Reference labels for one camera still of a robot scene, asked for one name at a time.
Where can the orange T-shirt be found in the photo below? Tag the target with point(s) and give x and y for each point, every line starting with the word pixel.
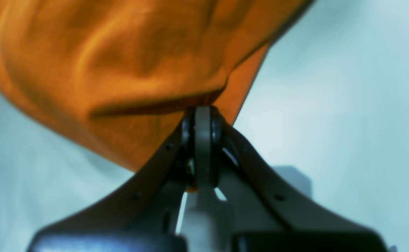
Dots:
pixel 116 76

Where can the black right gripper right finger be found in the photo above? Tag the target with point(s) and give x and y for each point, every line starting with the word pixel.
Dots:
pixel 267 213

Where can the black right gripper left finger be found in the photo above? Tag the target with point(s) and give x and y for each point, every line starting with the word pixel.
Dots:
pixel 141 215

